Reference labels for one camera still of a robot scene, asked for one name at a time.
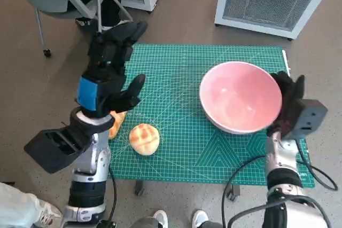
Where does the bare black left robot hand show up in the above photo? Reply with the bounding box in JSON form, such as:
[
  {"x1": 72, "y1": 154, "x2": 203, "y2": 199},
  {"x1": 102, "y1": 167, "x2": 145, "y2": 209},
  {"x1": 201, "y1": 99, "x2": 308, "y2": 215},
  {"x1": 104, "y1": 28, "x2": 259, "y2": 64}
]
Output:
[{"x1": 74, "y1": 21, "x2": 149, "y2": 119}]

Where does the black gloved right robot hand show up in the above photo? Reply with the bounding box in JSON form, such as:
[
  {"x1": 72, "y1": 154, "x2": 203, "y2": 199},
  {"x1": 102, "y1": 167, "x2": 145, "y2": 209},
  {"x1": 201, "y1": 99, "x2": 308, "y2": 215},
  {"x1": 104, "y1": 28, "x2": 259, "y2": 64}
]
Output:
[{"x1": 266, "y1": 70, "x2": 306, "y2": 138}]

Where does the long orange toy bread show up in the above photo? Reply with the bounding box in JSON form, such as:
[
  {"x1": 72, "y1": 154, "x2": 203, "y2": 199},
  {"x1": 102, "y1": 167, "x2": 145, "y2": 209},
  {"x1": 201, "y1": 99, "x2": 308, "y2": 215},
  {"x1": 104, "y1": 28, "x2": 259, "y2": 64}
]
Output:
[{"x1": 108, "y1": 110, "x2": 127, "y2": 140}]

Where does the pink bowl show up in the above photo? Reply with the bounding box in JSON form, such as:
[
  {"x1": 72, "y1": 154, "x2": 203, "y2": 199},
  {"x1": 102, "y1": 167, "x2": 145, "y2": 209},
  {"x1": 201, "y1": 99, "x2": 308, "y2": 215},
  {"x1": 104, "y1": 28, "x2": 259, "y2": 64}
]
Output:
[{"x1": 199, "y1": 61, "x2": 283, "y2": 135}]

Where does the round toy bread bun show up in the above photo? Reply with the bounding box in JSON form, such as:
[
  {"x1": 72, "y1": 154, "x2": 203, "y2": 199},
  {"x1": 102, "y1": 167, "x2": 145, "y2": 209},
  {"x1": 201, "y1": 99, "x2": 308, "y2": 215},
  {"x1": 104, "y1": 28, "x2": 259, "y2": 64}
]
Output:
[{"x1": 129, "y1": 123, "x2": 161, "y2": 156}]

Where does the green cutting mat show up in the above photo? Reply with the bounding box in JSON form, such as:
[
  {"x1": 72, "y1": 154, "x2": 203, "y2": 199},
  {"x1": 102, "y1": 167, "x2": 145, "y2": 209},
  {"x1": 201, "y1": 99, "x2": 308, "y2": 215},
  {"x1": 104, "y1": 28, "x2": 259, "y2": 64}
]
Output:
[{"x1": 108, "y1": 42, "x2": 316, "y2": 188}]

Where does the person in light clothing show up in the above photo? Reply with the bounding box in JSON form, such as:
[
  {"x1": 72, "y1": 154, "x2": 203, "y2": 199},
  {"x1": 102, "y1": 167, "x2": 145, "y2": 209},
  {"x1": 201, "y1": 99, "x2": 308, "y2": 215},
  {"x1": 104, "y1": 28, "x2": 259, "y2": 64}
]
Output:
[{"x1": 0, "y1": 182, "x2": 64, "y2": 228}]

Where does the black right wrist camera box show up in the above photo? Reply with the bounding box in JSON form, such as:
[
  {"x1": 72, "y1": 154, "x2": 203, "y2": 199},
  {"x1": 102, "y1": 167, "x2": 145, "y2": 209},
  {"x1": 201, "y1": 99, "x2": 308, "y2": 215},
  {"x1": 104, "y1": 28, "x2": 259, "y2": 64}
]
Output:
[{"x1": 282, "y1": 99, "x2": 329, "y2": 140}]

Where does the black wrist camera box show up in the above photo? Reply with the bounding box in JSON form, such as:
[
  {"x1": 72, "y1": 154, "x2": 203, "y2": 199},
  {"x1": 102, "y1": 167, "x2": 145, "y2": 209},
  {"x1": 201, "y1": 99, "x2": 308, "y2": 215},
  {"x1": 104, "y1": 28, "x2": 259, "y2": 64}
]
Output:
[
  {"x1": 23, "y1": 129, "x2": 93, "y2": 174},
  {"x1": 282, "y1": 99, "x2": 329, "y2": 140}
]

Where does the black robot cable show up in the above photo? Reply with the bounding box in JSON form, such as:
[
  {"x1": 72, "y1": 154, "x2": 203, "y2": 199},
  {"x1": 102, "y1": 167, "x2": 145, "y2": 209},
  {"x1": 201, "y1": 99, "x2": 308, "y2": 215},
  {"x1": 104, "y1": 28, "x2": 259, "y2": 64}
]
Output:
[
  {"x1": 108, "y1": 168, "x2": 118, "y2": 223},
  {"x1": 295, "y1": 138, "x2": 339, "y2": 191},
  {"x1": 227, "y1": 195, "x2": 316, "y2": 228},
  {"x1": 221, "y1": 157, "x2": 268, "y2": 228}
]

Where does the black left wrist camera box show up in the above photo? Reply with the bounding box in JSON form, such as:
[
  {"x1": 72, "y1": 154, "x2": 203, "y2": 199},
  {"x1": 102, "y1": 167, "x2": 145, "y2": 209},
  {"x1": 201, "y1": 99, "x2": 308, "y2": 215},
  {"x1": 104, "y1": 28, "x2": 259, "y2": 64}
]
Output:
[{"x1": 23, "y1": 129, "x2": 93, "y2": 174}]

